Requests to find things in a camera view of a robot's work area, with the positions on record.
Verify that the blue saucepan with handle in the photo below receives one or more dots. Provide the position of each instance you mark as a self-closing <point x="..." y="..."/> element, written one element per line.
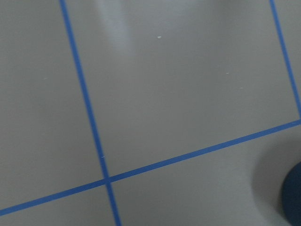
<point x="291" y="196"/>

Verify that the brown table mat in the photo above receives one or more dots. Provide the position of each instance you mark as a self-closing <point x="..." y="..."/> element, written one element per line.
<point x="148" y="112"/>

